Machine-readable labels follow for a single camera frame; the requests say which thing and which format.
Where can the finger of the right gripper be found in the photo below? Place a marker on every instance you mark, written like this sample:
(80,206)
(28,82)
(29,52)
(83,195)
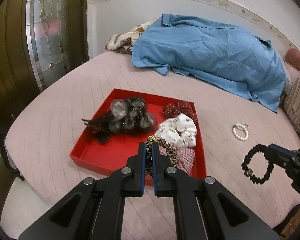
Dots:
(278,155)

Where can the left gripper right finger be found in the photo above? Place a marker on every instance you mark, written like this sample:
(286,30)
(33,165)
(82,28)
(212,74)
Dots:
(204,208)

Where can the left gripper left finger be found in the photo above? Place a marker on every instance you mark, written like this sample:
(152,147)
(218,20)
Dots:
(94,208)

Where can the white dotted scrunchie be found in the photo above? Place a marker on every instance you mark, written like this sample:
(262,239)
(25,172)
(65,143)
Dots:
(180,132)

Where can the black grey organza scrunchie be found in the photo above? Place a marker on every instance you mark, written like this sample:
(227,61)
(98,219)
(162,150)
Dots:
(131,115)

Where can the red plaid scrunchie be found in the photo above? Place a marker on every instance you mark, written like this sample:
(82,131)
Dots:
(181,158)

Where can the red tray box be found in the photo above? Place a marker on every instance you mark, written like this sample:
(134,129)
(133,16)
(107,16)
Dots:
(109,157)

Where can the black feather hair clip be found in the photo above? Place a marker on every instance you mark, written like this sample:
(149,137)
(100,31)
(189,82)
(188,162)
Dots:
(100,126)

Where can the blue cloth sheet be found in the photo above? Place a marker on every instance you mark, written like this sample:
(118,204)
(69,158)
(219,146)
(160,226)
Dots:
(224,55)

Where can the red dotted scrunchie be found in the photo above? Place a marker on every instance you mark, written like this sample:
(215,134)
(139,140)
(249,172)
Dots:
(172,110)

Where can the floral blanket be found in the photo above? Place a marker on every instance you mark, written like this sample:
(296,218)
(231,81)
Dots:
(124,42)

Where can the stained glass door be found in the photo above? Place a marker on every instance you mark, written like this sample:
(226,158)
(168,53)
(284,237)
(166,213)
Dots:
(46,40)

